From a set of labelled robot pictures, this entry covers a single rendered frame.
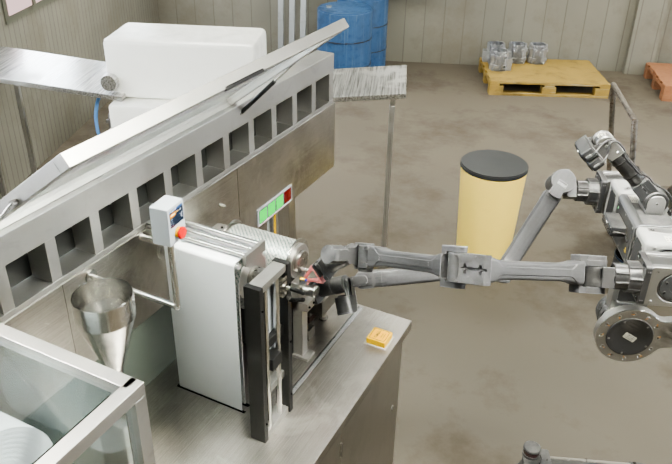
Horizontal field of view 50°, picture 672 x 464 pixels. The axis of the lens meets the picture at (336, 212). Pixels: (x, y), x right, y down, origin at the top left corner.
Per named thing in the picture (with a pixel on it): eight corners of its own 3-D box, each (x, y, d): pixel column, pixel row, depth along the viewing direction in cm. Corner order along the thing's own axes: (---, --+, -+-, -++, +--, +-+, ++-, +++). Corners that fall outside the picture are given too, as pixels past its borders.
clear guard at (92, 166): (69, 161, 128) (67, 159, 128) (-46, 248, 158) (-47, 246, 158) (337, 28, 210) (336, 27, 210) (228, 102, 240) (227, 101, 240)
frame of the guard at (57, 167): (77, 193, 124) (52, 156, 123) (-52, 282, 157) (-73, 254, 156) (360, 38, 213) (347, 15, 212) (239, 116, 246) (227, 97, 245)
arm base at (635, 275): (643, 306, 190) (653, 267, 185) (611, 303, 191) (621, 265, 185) (634, 286, 198) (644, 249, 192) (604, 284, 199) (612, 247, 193)
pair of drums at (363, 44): (386, 64, 831) (390, -12, 791) (382, 99, 728) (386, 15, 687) (325, 61, 836) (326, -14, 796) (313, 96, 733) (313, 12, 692)
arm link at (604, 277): (620, 289, 189) (621, 268, 189) (580, 286, 190) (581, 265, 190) (609, 286, 198) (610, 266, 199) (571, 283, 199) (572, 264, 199)
